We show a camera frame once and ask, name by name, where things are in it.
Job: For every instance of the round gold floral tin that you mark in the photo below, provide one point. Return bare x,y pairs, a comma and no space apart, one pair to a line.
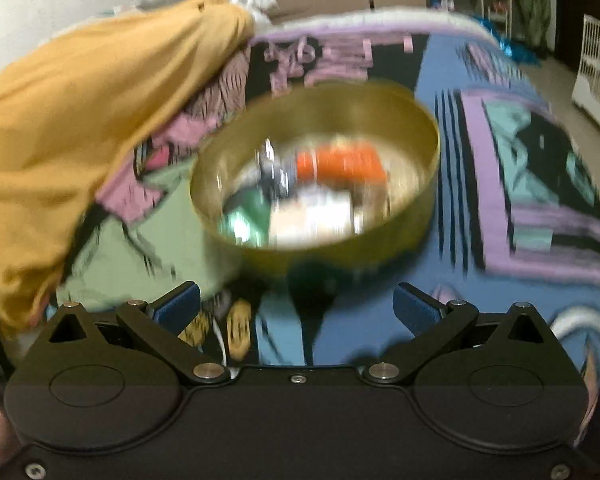
330,260

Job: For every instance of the green sachet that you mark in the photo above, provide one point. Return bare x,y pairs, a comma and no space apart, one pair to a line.
247,217

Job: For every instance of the yellow blanket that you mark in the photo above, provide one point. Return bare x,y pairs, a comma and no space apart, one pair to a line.
80,135

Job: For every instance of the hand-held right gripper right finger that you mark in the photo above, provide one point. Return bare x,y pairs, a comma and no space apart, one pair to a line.
415,309

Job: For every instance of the clear bag of small parts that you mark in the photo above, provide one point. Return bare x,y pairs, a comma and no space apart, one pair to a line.
275,167

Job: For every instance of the hanging green coat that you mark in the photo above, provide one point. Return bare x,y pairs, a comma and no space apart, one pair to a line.
532,5

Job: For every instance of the shiny blue foil decoration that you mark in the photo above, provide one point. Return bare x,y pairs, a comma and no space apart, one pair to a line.
505,40

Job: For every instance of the colourful printed bedsheet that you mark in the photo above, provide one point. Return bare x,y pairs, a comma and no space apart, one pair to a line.
505,260

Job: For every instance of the orange sachet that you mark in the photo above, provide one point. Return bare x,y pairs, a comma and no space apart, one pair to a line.
345,162

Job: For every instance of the white tissue packet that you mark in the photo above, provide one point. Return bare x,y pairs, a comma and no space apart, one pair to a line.
312,220

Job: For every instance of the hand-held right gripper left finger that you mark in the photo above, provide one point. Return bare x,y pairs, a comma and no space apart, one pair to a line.
177,307

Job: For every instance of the white cloth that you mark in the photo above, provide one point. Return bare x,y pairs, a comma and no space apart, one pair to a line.
252,0

